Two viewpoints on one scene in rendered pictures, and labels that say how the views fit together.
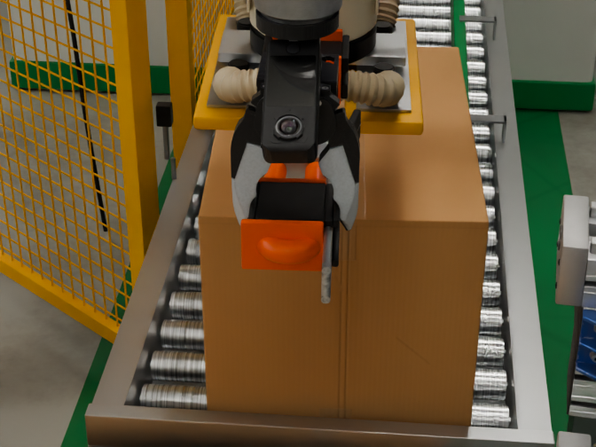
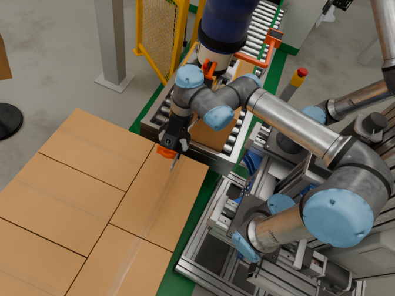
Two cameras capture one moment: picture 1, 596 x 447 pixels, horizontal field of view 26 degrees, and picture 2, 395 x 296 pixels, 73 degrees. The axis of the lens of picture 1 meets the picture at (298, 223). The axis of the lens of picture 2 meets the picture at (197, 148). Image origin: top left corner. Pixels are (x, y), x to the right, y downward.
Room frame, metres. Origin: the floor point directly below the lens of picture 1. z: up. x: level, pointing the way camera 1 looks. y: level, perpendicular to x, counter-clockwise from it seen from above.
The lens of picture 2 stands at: (0.49, -0.07, 2.09)
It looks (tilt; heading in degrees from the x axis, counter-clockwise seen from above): 57 degrees down; 358
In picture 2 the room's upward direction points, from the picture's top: 21 degrees clockwise
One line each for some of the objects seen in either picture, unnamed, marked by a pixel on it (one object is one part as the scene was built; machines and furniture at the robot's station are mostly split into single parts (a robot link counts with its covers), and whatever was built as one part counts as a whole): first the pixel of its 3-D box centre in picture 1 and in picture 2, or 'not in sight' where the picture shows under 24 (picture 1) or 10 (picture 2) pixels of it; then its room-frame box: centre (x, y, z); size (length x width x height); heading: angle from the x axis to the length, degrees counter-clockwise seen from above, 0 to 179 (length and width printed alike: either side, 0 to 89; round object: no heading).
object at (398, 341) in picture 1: (341, 229); (211, 96); (1.82, -0.07, 0.75); 0.60 x 0.40 x 0.40; 178
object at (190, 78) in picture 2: not in sight; (188, 87); (1.03, 0.00, 1.55); 0.09 x 0.08 x 0.11; 59
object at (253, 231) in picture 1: (284, 223); (170, 144); (1.02, 0.01, 1.24); 0.08 x 0.07 x 0.05; 177
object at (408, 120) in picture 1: (382, 61); (227, 74); (1.62, -0.11, 1.14); 0.34 x 0.10 x 0.05; 177
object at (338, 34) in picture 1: (306, 65); (200, 84); (1.37, -0.01, 1.24); 0.10 x 0.08 x 0.06; 87
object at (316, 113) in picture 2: not in sight; (307, 122); (1.41, -0.54, 1.20); 0.13 x 0.12 x 0.14; 139
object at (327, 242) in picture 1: (343, 195); (188, 138); (1.07, -0.04, 1.24); 0.31 x 0.03 x 0.05; 177
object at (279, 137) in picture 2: not in sight; (294, 136); (1.41, -0.54, 1.09); 0.15 x 0.15 x 0.10
